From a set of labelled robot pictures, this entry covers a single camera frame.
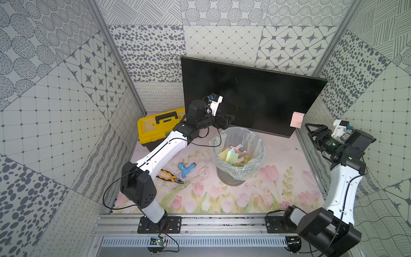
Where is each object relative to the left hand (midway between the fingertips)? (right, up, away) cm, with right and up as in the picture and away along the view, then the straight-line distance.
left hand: (226, 109), depth 75 cm
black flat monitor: (+22, +8, +19) cm, 30 cm away
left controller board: (-31, -61, -5) cm, 69 cm away
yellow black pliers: (-28, -38, +13) cm, 49 cm away
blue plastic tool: (-22, -34, +16) cm, 44 cm away
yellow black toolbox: (-41, -10, +15) cm, 45 cm away
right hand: (+35, -10, -4) cm, 37 cm away
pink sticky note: (+34, -5, 0) cm, 34 cm away
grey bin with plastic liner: (+7, -22, +10) cm, 26 cm away
